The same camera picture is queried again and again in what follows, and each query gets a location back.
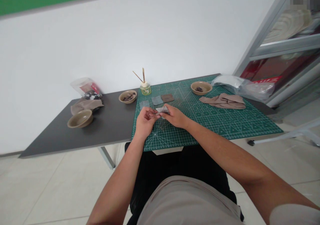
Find pile of clear plastic bags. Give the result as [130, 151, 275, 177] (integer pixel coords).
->
[211, 74, 276, 101]

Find ceramic bowl with brown pieces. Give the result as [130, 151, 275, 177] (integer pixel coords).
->
[118, 90, 138, 104]

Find person's legs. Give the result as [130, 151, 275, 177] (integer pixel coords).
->
[124, 142, 244, 225]

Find beige cloth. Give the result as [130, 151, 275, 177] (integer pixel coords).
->
[199, 92, 246, 109]

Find ceramic bowl with dark pieces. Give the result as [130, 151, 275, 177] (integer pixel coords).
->
[190, 81, 213, 95]

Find empty olive ceramic bowl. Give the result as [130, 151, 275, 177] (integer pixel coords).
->
[67, 109, 94, 129]

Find person's body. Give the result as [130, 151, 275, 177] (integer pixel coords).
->
[137, 175, 320, 225]

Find white chair base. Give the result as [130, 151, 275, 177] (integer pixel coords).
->
[247, 117, 320, 147]

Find clear plastic jar of pieces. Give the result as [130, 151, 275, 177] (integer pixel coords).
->
[70, 77, 103, 100]

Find green cutting mat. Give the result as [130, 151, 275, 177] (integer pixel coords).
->
[131, 78, 284, 152]

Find taupe cloth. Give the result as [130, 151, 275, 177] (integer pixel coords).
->
[70, 97, 104, 116]

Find person's left hand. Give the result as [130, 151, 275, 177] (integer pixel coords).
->
[134, 106, 159, 138]

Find person's right hand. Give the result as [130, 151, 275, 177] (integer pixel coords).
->
[158, 104, 191, 129]

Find grey metal frame cabinet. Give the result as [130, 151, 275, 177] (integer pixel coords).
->
[232, 0, 320, 108]

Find small grey fabric pouch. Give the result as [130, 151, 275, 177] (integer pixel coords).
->
[155, 105, 171, 120]

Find dark grey table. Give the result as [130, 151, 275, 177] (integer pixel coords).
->
[18, 73, 278, 159]

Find glass reed diffuser bottle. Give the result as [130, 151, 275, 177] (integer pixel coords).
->
[132, 67, 152, 96]

